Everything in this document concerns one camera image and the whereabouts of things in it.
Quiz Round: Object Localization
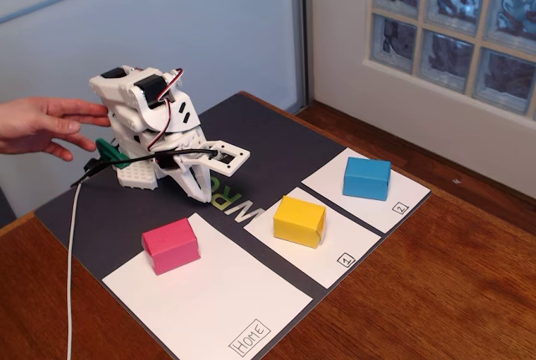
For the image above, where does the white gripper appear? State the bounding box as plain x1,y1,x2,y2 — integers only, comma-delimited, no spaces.
144,122,212,204

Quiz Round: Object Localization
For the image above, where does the yellow paper box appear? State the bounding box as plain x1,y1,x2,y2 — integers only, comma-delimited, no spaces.
272,194,328,249

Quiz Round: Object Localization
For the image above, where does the pink paper box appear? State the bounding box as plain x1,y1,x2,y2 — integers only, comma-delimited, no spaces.
141,217,201,277

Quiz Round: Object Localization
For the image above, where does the blue paper box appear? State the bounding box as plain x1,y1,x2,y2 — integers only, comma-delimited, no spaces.
342,156,393,202

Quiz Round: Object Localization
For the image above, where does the bare human hand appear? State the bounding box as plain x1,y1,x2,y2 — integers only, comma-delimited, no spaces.
0,96,112,162

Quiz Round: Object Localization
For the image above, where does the dark grey printed mat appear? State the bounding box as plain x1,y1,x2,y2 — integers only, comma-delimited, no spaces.
33,90,433,360

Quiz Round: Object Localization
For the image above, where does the green table clamp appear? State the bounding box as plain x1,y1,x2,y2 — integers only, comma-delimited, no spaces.
95,137,127,170

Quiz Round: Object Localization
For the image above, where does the white sheet marked home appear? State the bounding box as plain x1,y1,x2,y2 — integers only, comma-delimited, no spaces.
101,212,315,359

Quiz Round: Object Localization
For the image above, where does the white sheet marked 1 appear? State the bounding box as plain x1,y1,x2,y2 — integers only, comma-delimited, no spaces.
243,187,383,290

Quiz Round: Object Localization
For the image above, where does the white sheet marked 2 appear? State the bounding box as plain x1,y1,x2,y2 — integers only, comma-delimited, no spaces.
301,147,432,235

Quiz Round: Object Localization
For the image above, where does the glass block window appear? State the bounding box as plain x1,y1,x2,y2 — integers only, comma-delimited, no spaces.
369,0,536,121

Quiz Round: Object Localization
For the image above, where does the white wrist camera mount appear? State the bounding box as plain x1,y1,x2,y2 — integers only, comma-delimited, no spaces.
199,138,251,177

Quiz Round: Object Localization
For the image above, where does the black camera cable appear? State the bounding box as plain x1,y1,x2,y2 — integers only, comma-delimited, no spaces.
70,147,219,188

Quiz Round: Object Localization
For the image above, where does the red white black servo cable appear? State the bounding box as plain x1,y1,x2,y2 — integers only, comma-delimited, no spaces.
147,67,186,152

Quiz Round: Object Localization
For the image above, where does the grey door frame strip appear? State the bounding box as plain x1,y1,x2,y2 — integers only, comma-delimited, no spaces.
290,0,314,113

